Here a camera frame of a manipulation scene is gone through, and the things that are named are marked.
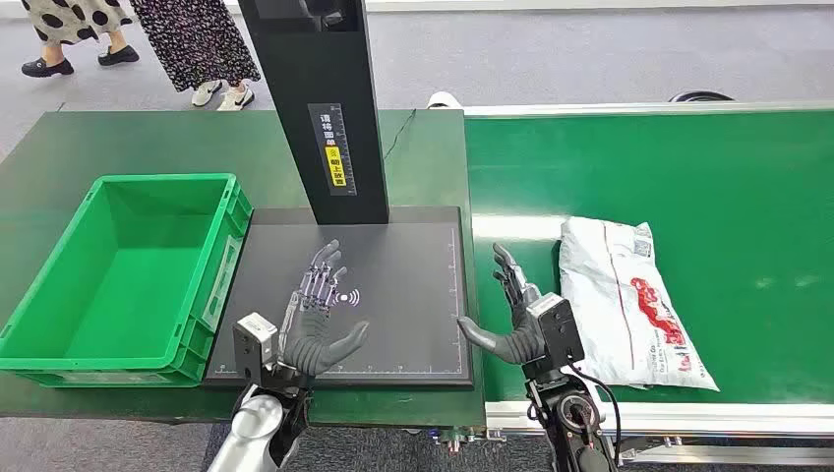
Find metal connector fittings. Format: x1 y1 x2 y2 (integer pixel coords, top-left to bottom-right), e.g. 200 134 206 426
432 426 508 454

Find green plastic crate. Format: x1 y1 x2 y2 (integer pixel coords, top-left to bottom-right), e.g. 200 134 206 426
0 172 254 389

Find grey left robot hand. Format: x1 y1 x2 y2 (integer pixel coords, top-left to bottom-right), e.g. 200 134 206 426
278 239 370 381

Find black scanner base plate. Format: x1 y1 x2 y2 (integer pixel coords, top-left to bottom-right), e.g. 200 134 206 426
203 206 476 390

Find black round floor object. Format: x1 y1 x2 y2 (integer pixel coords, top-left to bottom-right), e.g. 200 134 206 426
667 89 737 104

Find white red-printed plastic package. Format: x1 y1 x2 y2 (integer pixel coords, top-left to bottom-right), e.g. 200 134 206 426
558 216 721 392

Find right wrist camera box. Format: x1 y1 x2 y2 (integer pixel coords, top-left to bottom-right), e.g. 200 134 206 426
526 293 586 381

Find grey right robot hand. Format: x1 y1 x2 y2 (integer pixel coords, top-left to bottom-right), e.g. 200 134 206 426
457 242 549 367

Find white round roller end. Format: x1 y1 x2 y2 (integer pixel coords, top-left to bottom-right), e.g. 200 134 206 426
426 90 464 111

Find black scanner column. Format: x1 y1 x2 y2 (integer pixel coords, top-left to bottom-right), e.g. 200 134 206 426
237 0 390 226

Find green conveyor belt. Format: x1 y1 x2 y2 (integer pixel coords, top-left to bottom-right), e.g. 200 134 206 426
463 110 834 405

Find person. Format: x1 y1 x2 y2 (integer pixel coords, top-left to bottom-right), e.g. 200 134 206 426
129 0 262 112
19 0 141 80

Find thin black table cable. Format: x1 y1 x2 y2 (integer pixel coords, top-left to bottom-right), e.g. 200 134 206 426
383 109 418 161

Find black yellow column label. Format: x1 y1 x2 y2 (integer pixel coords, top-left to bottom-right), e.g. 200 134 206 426
307 102 358 198

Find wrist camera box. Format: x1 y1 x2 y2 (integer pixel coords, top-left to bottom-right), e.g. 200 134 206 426
526 293 586 381
232 312 280 386

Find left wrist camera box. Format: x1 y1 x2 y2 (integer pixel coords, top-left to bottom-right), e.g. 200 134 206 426
232 312 280 386

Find aluminium conveyor frame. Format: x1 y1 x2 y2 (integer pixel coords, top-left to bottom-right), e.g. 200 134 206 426
460 100 834 466

